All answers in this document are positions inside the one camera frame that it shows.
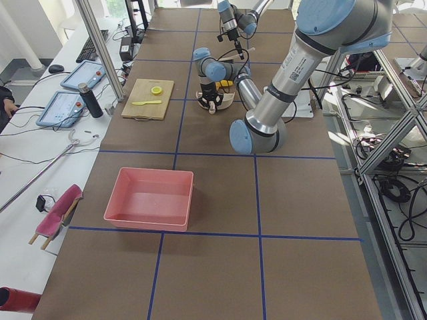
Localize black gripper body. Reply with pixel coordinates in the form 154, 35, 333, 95
217, 29, 239, 41
196, 83, 222, 110

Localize yellow toy corn cob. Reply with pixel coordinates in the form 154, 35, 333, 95
216, 80, 234, 88

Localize beige hand brush black bristles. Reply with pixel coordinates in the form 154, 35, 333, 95
217, 47, 256, 62

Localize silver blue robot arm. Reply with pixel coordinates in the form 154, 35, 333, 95
193, 1, 393, 155
217, 0, 273, 60

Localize pink plastic bin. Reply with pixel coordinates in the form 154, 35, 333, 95
103, 167, 194, 232

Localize yellow toy lemon slice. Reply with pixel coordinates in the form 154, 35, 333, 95
150, 86, 163, 95

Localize yellow toy knife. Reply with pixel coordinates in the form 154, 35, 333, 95
131, 100, 162, 106

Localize wooden cutting board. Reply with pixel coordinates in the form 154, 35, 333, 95
121, 79, 174, 120

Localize black power adapter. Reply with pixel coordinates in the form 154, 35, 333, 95
119, 36, 133, 61

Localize black water bottle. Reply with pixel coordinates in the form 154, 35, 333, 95
78, 83, 103, 118

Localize far blue teach pendant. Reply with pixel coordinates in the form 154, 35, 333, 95
60, 60, 105, 91

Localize blue teach pendant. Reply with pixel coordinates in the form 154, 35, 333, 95
60, 60, 105, 91
36, 91, 85, 128

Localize black keyboard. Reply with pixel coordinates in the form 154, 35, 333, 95
75, 37, 98, 63

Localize metal rod with hook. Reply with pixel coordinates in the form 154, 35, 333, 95
0, 129, 101, 213

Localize near blue teach pendant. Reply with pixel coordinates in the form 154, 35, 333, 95
36, 91, 85, 128

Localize black computer mouse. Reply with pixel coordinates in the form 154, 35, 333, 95
48, 64, 65, 74

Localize pink cloth on wooden rack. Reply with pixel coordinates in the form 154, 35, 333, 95
28, 184, 83, 250

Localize seated person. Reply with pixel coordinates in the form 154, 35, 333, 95
0, 86, 19, 132

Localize red cylinder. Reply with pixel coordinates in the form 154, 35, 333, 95
1, 287, 41, 313

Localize aluminium frame post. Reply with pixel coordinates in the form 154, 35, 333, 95
76, 0, 124, 102

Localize small black device with cable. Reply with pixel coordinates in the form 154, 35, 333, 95
35, 195, 46, 212

